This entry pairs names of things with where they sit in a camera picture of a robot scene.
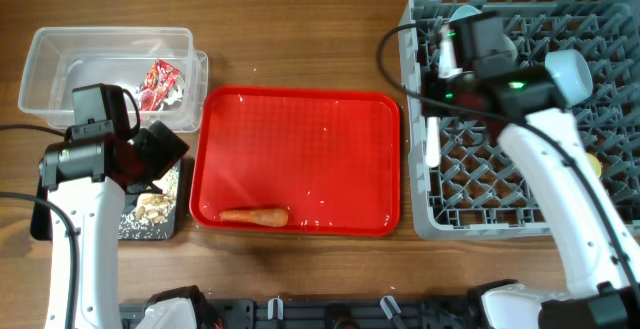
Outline red serving tray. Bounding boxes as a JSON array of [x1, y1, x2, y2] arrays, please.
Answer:
[[189, 85, 402, 236]]

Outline light blue plate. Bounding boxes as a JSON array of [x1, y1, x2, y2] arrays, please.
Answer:
[[449, 5, 482, 22]]

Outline red snack wrapper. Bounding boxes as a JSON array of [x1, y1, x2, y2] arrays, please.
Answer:
[[136, 59, 183, 111]]

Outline light blue bowl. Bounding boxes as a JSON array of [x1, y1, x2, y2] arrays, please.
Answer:
[[544, 49, 594, 107]]

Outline crumpled white tissue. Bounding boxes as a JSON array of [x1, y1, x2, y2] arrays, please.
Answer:
[[141, 75, 186, 122]]

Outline black mounting rail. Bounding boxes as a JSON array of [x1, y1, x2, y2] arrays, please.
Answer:
[[120, 286, 488, 329]]

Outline black waste tray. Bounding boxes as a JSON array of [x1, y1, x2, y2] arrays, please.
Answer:
[[29, 156, 183, 242]]

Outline grey dishwasher rack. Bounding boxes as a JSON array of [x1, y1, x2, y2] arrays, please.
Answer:
[[398, 0, 639, 240]]

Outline clear plastic bin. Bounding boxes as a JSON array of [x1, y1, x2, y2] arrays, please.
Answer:
[[18, 27, 209, 133]]

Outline white plastic spoon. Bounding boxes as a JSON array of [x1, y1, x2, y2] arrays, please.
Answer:
[[425, 116, 441, 168]]

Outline rice and peanut shells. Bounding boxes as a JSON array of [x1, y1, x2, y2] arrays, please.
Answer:
[[119, 161, 180, 238]]

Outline yellow plastic cup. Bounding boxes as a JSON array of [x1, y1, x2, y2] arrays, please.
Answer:
[[587, 153, 603, 178]]

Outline orange carrot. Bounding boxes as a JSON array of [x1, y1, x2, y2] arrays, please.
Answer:
[[219, 208, 289, 228]]

